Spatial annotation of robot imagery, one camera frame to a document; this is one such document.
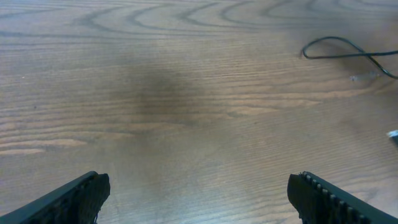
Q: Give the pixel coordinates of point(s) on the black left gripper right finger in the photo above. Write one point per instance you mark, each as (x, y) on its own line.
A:
(319, 202)

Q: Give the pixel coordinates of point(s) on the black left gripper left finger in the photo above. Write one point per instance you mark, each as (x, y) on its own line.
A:
(77, 202)

